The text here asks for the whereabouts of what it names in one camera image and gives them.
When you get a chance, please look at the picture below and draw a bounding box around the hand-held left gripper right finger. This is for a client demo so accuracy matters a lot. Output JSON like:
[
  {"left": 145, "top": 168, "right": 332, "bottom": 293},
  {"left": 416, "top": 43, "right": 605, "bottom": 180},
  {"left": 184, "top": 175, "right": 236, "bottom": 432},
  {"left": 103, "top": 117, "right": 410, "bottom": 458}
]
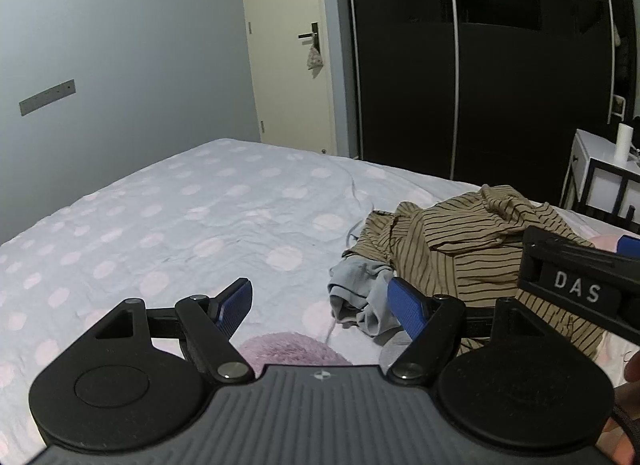
[{"left": 387, "top": 276, "right": 551, "bottom": 388}]

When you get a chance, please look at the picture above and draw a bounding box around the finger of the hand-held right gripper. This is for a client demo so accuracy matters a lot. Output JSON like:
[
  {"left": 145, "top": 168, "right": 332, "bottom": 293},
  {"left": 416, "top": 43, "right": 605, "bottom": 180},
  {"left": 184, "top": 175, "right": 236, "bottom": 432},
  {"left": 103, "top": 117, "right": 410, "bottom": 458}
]
[{"left": 616, "top": 234, "right": 640, "bottom": 260}]

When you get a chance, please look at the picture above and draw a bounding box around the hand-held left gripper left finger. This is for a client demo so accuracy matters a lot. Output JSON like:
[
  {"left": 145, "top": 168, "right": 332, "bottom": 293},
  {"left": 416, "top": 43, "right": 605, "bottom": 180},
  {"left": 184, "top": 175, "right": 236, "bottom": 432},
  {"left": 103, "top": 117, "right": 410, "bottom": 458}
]
[{"left": 85, "top": 276, "right": 254, "bottom": 387}]

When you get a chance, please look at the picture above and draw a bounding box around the grey-blue garment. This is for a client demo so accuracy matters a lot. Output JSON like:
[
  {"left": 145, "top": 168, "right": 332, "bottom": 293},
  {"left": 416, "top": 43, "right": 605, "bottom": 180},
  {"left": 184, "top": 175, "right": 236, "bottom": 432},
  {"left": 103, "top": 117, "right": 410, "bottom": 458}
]
[{"left": 327, "top": 257, "right": 416, "bottom": 371}]

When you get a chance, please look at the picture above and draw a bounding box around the tan striped shirt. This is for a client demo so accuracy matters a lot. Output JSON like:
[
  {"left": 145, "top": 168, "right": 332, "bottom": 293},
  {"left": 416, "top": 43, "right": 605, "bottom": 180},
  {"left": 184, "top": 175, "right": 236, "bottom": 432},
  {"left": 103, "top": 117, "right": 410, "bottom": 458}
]
[{"left": 345, "top": 185, "right": 608, "bottom": 361}]

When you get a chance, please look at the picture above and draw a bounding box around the pink fluffy cushion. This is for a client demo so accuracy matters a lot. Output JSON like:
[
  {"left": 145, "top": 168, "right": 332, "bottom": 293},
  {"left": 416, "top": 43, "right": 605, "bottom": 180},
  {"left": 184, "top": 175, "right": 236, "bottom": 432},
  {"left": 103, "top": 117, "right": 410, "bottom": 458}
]
[{"left": 237, "top": 332, "right": 353, "bottom": 380}]

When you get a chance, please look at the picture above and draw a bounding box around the polka dot bed sheet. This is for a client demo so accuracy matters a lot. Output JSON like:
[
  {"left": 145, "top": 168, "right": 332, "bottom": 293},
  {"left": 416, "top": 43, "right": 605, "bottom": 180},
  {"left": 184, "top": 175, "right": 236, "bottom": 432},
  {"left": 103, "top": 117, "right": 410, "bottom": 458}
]
[{"left": 0, "top": 137, "right": 640, "bottom": 465}]

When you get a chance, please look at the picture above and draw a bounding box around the white paper roll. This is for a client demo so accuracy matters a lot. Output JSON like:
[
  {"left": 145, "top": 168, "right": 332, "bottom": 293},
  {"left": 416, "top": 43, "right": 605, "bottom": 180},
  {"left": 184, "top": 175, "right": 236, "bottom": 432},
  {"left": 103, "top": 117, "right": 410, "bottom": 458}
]
[{"left": 615, "top": 122, "right": 636, "bottom": 164}]

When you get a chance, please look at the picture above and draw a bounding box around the white nightstand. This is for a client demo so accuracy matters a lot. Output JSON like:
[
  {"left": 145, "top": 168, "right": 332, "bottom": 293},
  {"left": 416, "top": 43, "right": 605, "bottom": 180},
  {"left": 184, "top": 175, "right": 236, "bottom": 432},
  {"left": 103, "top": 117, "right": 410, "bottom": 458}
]
[{"left": 560, "top": 129, "right": 640, "bottom": 236}]

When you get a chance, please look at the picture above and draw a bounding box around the cream door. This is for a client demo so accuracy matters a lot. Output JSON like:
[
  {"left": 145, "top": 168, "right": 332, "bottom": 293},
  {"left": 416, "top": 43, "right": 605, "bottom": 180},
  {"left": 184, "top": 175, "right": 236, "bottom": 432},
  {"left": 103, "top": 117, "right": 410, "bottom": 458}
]
[{"left": 239, "top": 0, "right": 346, "bottom": 158}]

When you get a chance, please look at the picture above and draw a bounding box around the black sliding-door wardrobe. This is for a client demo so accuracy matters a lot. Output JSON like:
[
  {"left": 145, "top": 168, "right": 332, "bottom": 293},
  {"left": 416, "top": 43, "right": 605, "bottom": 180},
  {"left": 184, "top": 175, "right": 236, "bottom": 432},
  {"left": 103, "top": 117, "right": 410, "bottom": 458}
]
[{"left": 332, "top": 0, "right": 636, "bottom": 210}]

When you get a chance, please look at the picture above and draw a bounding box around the small patterned pouch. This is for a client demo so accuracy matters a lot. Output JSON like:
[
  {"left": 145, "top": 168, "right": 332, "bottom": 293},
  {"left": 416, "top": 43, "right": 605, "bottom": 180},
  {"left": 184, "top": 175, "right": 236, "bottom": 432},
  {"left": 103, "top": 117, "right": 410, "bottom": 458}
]
[{"left": 305, "top": 42, "right": 324, "bottom": 78}]

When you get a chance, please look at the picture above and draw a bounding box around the grey wall plate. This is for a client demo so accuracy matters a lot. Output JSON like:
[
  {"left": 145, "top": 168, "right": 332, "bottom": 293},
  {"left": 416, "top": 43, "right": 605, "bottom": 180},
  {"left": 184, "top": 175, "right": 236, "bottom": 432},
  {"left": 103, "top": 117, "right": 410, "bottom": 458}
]
[{"left": 19, "top": 79, "right": 76, "bottom": 117}]

